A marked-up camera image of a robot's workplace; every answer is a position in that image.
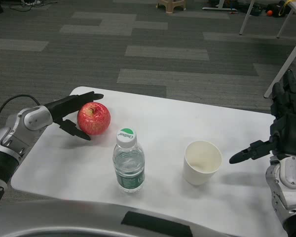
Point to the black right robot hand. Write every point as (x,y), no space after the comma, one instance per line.
(289,133)

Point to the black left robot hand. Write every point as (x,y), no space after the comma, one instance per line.
(61,107)

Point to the red apple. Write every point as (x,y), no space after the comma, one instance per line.
(93,118)

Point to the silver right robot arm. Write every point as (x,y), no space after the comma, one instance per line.
(288,187)

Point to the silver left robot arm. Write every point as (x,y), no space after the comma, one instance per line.
(14,138)

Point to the white side table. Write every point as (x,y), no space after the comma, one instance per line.
(289,58)

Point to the clear plastic water bottle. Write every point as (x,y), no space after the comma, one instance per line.
(128,168)

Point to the white paper cup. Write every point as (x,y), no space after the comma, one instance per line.
(199,170)

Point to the white power strip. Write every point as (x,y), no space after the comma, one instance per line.
(30,2)

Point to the silver robot chest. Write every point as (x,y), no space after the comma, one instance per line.
(64,219)

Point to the white standing desk leg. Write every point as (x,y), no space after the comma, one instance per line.
(219,8)

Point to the beige plastic stool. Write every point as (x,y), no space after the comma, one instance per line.
(171,6)

